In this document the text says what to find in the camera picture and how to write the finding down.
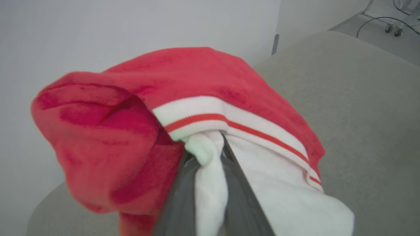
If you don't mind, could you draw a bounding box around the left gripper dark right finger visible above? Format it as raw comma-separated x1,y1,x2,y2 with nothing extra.
220,132,276,236

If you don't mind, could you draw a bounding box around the black floor cable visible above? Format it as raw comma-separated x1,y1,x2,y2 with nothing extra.
356,16,420,38

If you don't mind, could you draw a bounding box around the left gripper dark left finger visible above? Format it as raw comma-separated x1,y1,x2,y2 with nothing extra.
150,151,201,236

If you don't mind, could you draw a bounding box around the aluminium frame on casters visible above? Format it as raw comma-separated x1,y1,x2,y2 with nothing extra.
328,0,420,31

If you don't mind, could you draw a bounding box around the red and white garment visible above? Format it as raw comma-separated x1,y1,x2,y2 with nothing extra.
31,47,355,236

